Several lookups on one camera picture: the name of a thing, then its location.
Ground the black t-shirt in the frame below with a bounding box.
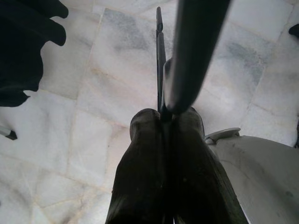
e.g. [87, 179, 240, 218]
[0, 0, 69, 108]

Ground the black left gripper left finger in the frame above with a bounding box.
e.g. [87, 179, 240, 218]
[105, 108, 169, 224]

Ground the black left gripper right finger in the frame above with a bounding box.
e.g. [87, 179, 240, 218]
[171, 106, 248, 224]

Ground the silver metal clothes rack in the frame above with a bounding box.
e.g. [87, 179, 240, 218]
[0, 125, 18, 141]

